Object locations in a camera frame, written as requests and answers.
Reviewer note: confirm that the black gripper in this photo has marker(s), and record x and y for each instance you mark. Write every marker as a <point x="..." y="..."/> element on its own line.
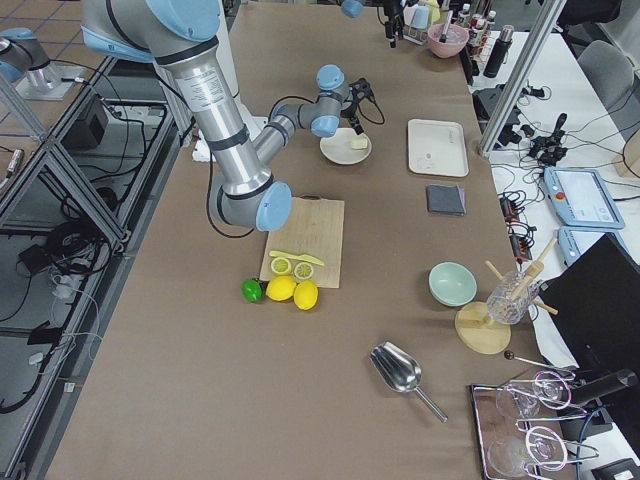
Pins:
<point x="355" y="111"/>
<point x="393" y="25"/>

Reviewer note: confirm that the white bun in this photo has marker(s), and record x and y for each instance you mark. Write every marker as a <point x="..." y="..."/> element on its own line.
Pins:
<point x="359" y="144"/>

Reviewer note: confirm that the white round plate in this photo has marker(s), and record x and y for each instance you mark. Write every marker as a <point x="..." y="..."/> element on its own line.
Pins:
<point x="337" y="148"/>

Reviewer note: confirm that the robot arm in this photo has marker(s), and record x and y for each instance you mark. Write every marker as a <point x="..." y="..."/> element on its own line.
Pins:
<point x="181" y="37"/>
<point x="353" y="9"/>

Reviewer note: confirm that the cream rabbit tray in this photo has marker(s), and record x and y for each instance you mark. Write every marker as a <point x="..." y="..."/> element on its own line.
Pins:
<point x="436" y="148"/>

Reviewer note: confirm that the black mirror tray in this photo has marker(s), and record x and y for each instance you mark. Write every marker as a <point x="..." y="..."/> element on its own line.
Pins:
<point x="486" y="419"/>

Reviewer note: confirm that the blue plastic cup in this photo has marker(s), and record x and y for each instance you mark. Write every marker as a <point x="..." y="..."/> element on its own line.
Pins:
<point x="421" y="17"/>

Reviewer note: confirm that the steel rod black tip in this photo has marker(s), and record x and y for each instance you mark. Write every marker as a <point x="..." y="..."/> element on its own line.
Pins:
<point x="445" y="27"/>

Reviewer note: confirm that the pink bowl with ice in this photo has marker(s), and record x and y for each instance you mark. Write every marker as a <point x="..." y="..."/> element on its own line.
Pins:
<point x="456" y="39"/>

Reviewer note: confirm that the black thermos bottle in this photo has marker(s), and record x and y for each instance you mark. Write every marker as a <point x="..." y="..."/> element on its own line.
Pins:
<point x="499" y="51"/>

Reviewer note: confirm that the wooden cutting board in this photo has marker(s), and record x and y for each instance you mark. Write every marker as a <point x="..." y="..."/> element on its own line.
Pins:
<point x="314" y="227"/>

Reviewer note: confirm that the grey folded cloth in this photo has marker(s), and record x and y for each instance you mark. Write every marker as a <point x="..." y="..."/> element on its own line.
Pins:
<point x="445" y="200"/>

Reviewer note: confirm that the yellow plastic knife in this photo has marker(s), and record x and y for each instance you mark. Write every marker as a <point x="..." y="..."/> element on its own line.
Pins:
<point x="298" y="257"/>

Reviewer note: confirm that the lemon half slice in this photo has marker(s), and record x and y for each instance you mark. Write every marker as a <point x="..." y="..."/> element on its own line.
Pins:
<point x="303" y="271"/>
<point x="281" y="266"/>

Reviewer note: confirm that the yellow lemon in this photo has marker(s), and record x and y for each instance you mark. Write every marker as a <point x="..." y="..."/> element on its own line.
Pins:
<point x="281" y="288"/>
<point x="306" y="295"/>

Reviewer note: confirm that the mint green bowl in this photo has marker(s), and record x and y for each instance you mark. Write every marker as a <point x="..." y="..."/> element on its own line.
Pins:
<point x="452" y="284"/>

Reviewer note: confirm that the green lime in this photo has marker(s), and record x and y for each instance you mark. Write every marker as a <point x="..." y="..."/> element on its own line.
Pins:
<point x="252" y="290"/>

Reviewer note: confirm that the wooden cup tree stand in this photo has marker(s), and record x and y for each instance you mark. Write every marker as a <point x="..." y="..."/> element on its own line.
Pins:
<point x="484" y="335"/>

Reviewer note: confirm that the clear glass cup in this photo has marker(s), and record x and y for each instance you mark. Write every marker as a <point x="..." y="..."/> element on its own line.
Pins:
<point x="504" y="306"/>

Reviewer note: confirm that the blue teach pendant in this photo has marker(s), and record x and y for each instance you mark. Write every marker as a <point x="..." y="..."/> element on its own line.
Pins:
<point x="575" y="241"/>
<point x="580" y="198"/>

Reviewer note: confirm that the steel scoop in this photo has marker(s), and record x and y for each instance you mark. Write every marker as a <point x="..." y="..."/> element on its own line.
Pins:
<point x="402" y="373"/>

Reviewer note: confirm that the wine glass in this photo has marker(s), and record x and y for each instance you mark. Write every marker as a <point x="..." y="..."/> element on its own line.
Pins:
<point x="540" y="452"/>
<point x="522" y="400"/>

